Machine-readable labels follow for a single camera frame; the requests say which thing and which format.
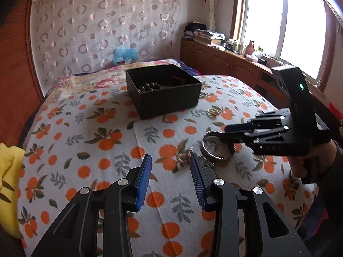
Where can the pile of dark clothes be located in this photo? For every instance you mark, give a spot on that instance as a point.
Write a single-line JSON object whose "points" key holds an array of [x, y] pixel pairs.
{"points": [[194, 29]]}

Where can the circle patterned sheer curtain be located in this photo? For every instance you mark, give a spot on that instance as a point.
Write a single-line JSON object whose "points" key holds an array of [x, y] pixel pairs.
{"points": [[93, 26]]}

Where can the small wooden box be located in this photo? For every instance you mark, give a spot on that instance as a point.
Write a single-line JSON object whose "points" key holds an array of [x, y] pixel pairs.
{"points": [[126, 62]]}

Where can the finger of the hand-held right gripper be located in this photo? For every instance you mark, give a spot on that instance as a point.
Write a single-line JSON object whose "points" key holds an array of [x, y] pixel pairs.
{"points": [[268, 120], [241, 138]]}

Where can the long wooden cabinet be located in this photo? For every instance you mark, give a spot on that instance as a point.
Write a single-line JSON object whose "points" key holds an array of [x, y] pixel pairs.
{"points": [[227, 64]]}

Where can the floral quilt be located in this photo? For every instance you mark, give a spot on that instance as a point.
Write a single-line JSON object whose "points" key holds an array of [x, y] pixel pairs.
{"points": [[93, 81]]}

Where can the yellow plush toy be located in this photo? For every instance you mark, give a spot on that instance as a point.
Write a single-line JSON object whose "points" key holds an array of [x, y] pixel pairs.
{"points": [[10, 171]]}

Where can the group of small bottles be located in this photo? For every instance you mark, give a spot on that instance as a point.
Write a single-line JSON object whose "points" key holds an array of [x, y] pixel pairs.
{"points": [[235, 46]]}

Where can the wooden framed window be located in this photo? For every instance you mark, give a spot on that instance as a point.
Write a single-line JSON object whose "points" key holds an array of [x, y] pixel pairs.
{"points": [[262, 18]]}

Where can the orange fruit print blanket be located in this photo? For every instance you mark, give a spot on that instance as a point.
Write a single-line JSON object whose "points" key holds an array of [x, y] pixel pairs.
{"points": [[80, 144]]}

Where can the stack of books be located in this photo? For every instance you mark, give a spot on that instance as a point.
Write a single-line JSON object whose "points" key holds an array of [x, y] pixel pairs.
{"points": [[209, 37]]}

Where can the pale window curtain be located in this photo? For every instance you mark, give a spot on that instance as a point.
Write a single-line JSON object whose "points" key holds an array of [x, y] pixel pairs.
{"points": [[212, 5]]}

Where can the wide dark metal bangle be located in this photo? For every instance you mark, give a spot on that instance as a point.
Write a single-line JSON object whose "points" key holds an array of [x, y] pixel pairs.
{"points": [[214, 160]]}

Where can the small white box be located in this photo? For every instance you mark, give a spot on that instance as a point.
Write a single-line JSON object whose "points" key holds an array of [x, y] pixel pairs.
{"points": [[252, 58]]}

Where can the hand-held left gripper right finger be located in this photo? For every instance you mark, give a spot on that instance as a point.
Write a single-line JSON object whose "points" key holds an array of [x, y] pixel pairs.
{"points": [[197, 179]]}

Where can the person's right forearm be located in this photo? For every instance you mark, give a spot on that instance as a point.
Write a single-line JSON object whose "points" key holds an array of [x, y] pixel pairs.
{"points": [[329, 206]]}

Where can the brown bottle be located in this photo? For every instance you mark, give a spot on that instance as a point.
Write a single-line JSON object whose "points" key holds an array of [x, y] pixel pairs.
{"points": [[250, 48]]}

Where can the person's right hand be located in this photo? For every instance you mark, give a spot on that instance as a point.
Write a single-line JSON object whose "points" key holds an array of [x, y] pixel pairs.
{"points": [[297, 167]]}

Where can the purple blanket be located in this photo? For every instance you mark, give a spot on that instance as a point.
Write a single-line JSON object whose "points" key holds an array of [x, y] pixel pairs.
{"points": [[187, 68]]}

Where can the black square box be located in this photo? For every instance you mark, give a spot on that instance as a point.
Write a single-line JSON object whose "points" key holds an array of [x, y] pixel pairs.
{"points": [[166, 101]]}

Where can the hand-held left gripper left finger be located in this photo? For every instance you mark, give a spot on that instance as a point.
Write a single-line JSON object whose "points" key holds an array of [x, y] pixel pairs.
{"points": [[143, 182]]}

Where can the blue plastic bag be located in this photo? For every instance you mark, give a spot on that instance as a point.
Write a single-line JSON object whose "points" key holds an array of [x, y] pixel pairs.
{"points": [[124, 55]]}

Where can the wooden slatted wardrobe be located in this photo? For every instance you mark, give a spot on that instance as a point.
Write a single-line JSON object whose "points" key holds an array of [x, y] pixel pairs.
{"points": [[16, 85]]}

